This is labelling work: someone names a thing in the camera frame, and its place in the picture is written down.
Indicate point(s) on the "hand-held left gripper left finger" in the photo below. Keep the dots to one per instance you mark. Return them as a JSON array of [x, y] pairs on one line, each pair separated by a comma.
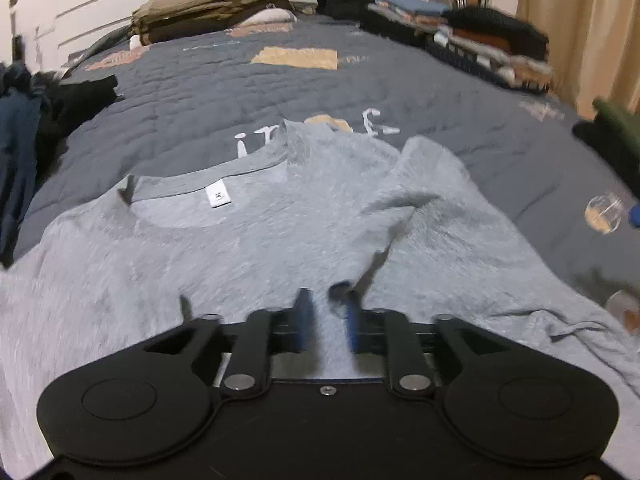
[[303, 321]]

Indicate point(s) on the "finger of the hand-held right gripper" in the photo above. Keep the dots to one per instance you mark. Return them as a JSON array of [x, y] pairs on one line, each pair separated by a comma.
[[635, 215]]

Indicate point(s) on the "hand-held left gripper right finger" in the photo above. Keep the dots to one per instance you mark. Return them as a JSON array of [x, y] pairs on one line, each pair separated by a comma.
[[351, 321]]

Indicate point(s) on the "grey t-shirt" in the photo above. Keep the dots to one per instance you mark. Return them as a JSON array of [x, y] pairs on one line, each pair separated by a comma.
[[275, 240]]

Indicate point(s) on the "row of mixed folded clothes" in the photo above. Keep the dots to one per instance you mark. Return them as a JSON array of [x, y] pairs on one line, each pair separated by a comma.
[[465, 35]]

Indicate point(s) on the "stack of brown folded clothes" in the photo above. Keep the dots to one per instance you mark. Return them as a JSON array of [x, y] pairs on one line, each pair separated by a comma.
[[210, 12]]

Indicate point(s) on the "black folded garment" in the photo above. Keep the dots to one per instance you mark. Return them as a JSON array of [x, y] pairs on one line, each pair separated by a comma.
[[605, 152]]

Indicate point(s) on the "tan curtain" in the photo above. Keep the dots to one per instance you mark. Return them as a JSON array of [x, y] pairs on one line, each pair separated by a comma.
[[585, 25]]

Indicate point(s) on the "grey quilted bedspread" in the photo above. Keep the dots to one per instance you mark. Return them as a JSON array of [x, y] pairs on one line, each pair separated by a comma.
[[225, 90]]

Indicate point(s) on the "white pillow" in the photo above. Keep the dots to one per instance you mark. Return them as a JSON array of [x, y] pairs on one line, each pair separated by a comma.
[[270, 16]]

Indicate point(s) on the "navy garment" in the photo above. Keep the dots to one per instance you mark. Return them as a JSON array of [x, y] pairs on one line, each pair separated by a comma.
[[17, 150]]

